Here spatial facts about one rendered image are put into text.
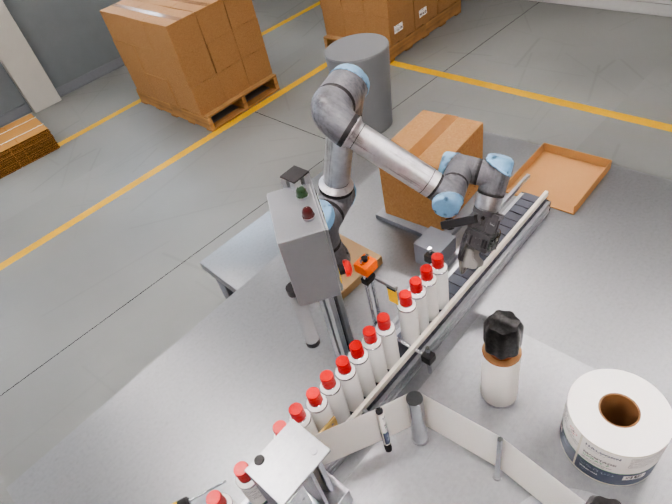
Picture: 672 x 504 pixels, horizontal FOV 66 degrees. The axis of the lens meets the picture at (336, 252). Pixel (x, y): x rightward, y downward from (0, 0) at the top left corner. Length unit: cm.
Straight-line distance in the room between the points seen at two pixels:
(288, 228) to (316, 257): 8
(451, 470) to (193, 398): 77
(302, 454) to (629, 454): 64
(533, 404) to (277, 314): 82
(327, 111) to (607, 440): 97
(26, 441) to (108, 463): 144
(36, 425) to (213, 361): 156
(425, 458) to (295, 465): 38
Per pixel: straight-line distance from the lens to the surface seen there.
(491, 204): 150
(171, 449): 159
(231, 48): 469
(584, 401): 127
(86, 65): 658
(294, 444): 110
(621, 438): 125
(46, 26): 641
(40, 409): 315
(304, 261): 101
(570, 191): 205
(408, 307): 137
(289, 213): 103
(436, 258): 143
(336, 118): 135
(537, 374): 146
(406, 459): 134
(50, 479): 174
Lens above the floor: 211
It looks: 43 degrees down
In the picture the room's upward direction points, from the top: 14 degrees counter-clockwise
